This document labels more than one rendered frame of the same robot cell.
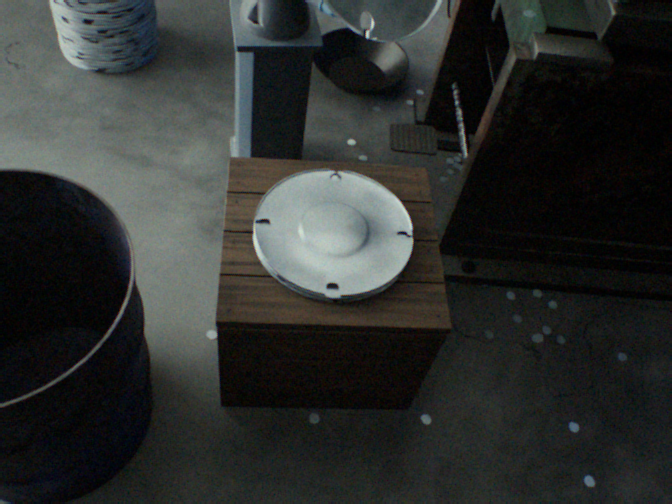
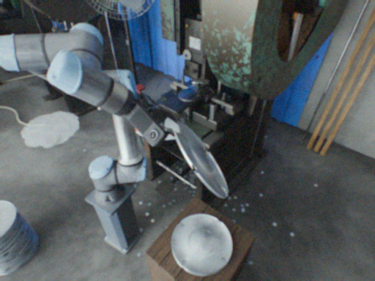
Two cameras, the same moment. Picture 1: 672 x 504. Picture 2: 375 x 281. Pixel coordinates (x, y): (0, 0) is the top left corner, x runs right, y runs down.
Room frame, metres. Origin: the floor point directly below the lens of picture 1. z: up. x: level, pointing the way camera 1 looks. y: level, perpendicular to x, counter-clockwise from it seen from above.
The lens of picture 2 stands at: (0.39, 0.42, 1.48)
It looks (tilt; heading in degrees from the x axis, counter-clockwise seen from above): 41 degrees down; 319
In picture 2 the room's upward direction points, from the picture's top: straight up
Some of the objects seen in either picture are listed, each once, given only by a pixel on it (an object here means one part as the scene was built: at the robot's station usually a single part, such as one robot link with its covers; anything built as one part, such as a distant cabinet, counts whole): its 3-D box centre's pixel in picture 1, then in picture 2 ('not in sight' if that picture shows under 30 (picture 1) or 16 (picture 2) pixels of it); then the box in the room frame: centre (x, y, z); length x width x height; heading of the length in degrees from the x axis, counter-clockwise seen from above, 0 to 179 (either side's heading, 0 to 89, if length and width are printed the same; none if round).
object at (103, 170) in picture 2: not in sight; (105, 172); (1.22, 0.21, 0.62); 0.13 x 0.12 x 0.14; 57
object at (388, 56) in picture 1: (358, 66); not in sight; (1.67, 0.03, 0.04); 0.30 x 0.30 x 0.07
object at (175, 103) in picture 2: not in sight; (183, 107); (1.29, -0.34, 0.72); 0.25 x 0.14 x 0.14; 97
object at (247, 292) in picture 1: (322, 287); (200, 259); (0.75, 0.00, 0.18); 0.40 x 0.38 x 0.35; 101
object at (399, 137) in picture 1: (499, 153); (187, 170); (1.29, -0.38, 0.14); 0.59 x 0.10 x 0.05; 97
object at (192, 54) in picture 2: not in sight; (200, 46); (1.31, -0.48, 1.04); 0.17 x 0.15 x 0.30; 97
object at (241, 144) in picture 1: (270, 99); (118, 216); (1.23, 0.22, 0.23); 0.19 x 0.19 x 0.45; 18
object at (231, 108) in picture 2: not in sight; (225, 100); (1.14, -0.54, 0.76); 0.17 x 0.06 x 0.10; 7
